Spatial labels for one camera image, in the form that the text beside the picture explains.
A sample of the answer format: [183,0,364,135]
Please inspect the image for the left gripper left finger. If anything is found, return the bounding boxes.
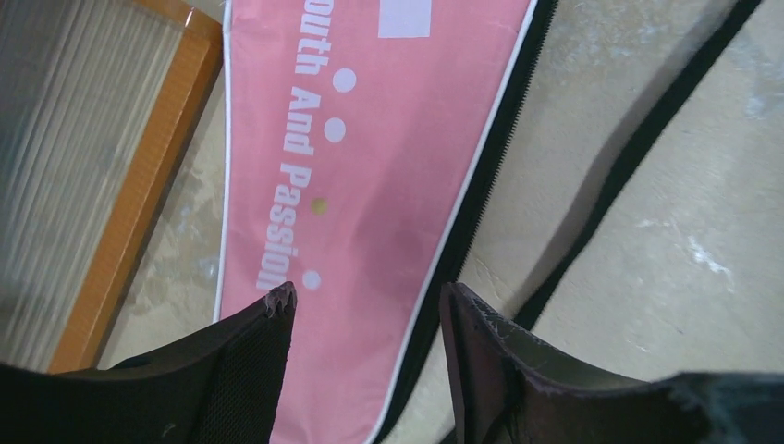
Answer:
[1,283,297,443]

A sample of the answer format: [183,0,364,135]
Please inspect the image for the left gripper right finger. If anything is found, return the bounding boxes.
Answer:
[439,283,783,443]

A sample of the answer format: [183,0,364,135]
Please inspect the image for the pink sport racket bag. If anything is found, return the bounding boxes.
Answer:
[214,1,554,443]

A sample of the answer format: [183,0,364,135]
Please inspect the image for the wooden three-tier shelf rack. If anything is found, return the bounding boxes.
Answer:
[1,1,223,373]

